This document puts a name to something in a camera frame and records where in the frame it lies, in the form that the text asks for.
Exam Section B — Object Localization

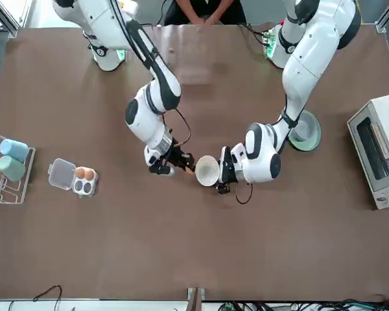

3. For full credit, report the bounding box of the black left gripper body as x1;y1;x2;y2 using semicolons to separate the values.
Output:
220;145;233;184

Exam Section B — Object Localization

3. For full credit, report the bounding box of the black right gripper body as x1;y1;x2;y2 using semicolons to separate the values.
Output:
161;144;187;170

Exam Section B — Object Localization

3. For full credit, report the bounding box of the white bowl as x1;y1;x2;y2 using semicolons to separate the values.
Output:
194;155;220;189

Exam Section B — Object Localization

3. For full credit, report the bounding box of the clear glass bowl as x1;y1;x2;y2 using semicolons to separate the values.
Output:
293;116;316;143

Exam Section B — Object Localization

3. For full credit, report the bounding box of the clear plastic egg carton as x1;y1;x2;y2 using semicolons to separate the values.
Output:
48;157;99;198

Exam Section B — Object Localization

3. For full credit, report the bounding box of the green plate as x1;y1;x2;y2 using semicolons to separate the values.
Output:
287;109;322;152

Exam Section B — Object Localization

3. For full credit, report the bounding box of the person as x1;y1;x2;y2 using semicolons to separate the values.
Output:
163;0;248;27

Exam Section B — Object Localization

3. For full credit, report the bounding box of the blue cup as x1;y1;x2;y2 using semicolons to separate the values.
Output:
0;139;30;163

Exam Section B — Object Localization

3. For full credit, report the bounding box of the teal cup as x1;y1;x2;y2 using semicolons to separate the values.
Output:
0;155;27;183

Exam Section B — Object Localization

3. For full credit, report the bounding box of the cream toaster oven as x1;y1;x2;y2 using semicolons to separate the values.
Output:
347;91;389;211

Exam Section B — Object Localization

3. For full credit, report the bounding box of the black base cable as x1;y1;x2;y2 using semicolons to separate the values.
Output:
239;21;267;45

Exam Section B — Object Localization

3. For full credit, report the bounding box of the white wire cup rack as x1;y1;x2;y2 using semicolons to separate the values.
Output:
0;127;36;205

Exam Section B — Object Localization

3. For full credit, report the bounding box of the tangled black cable bundle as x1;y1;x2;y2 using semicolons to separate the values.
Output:
218;293;389;311

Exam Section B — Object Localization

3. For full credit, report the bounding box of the thin black loose cable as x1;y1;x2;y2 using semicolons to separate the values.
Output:
8;284;63;311

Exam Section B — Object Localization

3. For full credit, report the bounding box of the aluminium frame profile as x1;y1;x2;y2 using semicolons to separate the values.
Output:
0;0;32;39
375;0;389;34

